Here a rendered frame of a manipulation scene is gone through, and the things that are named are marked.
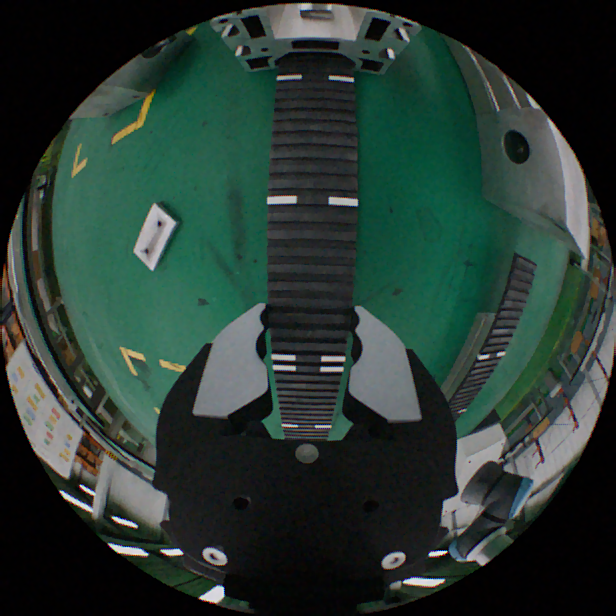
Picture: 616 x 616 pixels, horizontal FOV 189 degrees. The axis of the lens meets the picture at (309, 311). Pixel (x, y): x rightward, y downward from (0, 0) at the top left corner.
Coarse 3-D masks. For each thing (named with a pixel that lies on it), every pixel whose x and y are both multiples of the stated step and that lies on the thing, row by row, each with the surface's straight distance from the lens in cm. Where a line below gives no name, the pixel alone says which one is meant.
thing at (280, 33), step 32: (224, 32) 16; (256, 32) 16; (288, 32) 16; (320, 32) 16; (352, 32) 17; (384, 32) 15; (416, 32) 15; (256, 64) 19; (352, 64) 19; (384, 64) 18
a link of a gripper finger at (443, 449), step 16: (416, 368) 9; (416, 384) 9; (432, 384) 9; (432, 400) 8; (432, 416) 8; (448, 416) 8; (384, 432) 8; (400, 432) 7; (416, 432) 7; (432, 432) 8; (448, 432) 8; (416, 448) 7; (432, 448) 7; (448, 448) 8; (448, 464) 7; (448, 480) 7; (448, 496) 7
